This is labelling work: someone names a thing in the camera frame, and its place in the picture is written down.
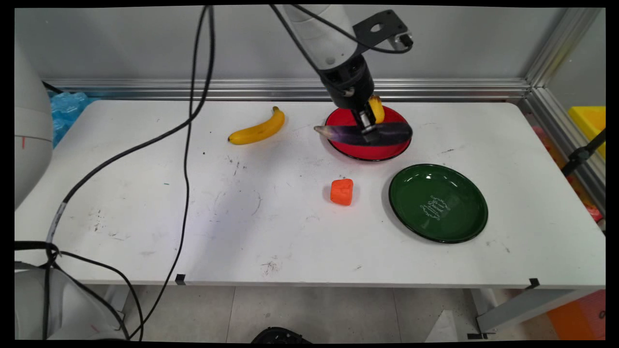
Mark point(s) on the yellow plastic bin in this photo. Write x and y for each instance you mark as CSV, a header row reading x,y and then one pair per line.
x,y
591,123

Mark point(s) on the black round floor object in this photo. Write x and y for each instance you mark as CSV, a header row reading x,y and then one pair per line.
x,y
278,336

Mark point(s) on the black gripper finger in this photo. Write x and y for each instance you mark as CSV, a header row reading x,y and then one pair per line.
x,y
361,118
371,128

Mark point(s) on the orange toy carrot chunk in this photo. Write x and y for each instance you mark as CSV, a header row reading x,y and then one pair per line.
x,y
342,192

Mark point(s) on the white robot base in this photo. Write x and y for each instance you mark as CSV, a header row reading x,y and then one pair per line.
x,y
72,309

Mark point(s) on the purple toy eggplant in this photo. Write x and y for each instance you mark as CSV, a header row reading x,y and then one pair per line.
x,y
394,131

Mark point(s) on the yellow toy pear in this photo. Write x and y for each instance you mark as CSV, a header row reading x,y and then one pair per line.
x,y
378,110

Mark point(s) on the yellow toy banana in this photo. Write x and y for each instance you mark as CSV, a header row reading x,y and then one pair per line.
x,y
258,130

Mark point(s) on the grey table leg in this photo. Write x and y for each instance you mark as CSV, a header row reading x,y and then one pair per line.
x,y
522,309

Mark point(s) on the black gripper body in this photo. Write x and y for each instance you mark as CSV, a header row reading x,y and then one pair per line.
x,y
350,82

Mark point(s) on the small black tape piece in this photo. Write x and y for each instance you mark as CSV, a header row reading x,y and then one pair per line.
x,y
534,283
180,279

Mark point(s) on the black clamp stand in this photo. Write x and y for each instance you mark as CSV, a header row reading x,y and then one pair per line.
x,y
580,155

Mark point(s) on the green enamel plate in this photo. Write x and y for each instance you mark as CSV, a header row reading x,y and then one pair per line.
x,y
437,203

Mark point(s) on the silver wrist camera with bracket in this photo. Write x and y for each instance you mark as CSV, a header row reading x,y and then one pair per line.
x,y
379,26

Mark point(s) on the red enamel plate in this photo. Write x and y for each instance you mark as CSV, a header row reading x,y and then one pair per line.
x,y
372,151

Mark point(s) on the blue bubble wrap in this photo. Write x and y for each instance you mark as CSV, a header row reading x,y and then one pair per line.
x,y
67,113

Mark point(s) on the orange box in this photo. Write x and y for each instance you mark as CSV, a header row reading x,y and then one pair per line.
x,y
578,316

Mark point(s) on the long horizontal aluminium frame rail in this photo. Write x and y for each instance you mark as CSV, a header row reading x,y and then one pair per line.
x,y
435,89

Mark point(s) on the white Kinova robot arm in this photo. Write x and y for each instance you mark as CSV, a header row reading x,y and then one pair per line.
x,y
319,36

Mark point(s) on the angled aluminium frame rail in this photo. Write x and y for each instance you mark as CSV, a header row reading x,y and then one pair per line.
x,y
556,63

